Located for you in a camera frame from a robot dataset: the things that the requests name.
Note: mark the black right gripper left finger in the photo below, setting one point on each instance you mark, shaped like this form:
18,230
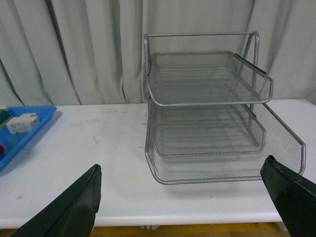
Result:
72,213

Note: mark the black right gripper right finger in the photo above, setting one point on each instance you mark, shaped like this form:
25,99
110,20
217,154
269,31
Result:
293,196

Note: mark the silver mesh tray rack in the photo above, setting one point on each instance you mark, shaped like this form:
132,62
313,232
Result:
209,119

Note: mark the blue plastic tray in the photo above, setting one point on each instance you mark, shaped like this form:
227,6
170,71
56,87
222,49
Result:
14,143

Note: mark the white circuit breaker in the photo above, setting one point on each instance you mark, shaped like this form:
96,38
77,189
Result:
23,124

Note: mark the white curtain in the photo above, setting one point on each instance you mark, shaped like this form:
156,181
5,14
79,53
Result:
86,52

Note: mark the green knife switch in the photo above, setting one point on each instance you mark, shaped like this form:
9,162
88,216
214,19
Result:
5,116

